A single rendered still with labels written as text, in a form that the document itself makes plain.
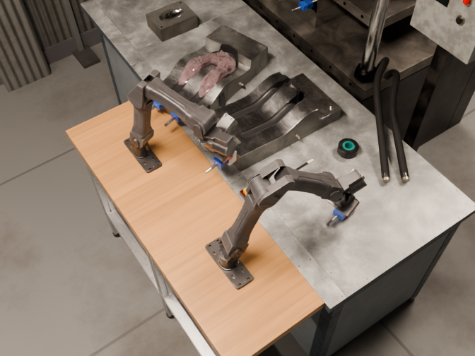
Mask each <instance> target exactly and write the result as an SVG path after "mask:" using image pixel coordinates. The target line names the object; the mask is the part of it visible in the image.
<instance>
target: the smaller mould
mask: <svg viewBox="0 0 475 356"><path fill-rule="evenodd" d="M146 20H147V24H148V27H149V28H150V29H151V30H152V31H153V32H154V33H155V34H156V36H157V37H158V38H159V39H160V40H161V41H162V42H164V41H166V40H169V39H171V38H173V37H176V36H178V35H181V34H183V33H185V32H188V31H190V30H193V29H195V28H198V20H197V14H195V12H193V10H192V9H191V8H190V7H188V5H186V4H185V3H184V2H183V1H182V0H180V1H177V2H175V3H173V4H170V5H168V6H165V7H162V8H159V9H157V10H155V11H152V12H150V13H147V14H146Z"/></svg>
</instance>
